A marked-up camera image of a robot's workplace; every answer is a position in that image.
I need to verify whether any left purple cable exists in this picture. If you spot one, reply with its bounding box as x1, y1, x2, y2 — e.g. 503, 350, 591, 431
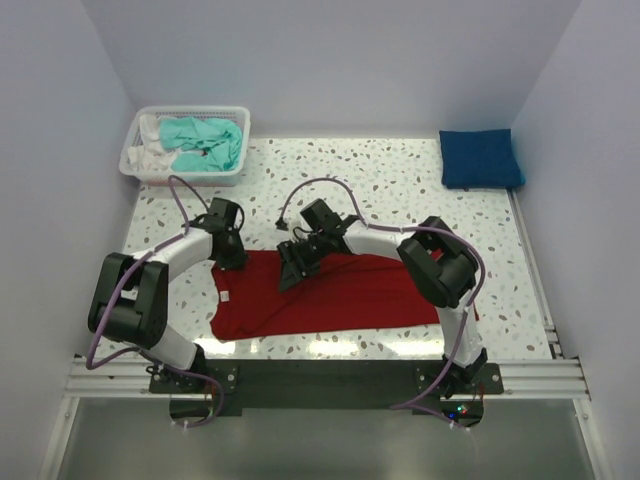
85, 174, 231, 431

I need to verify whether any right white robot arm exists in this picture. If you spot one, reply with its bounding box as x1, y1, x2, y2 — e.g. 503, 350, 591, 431
276, 199, 487, 385

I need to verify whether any teal t shirt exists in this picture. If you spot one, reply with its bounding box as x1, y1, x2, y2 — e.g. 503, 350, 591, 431
159, 117, 243, 173

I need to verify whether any white t shirt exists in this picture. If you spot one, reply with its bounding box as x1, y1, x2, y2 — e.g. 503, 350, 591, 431
127, 114, 181, 171

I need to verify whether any red t shirt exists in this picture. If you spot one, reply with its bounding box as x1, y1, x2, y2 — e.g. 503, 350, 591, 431
210, 250, 439, 341

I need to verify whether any folded blue t shirt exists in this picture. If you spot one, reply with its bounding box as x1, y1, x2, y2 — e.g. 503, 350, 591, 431
439, 129, 525, 189

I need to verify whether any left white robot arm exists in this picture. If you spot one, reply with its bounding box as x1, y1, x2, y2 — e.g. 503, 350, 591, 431
86, 198, 248, 378

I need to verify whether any white plastic laundry basket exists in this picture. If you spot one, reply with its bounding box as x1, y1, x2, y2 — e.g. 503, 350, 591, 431
119, 105, 250, 187

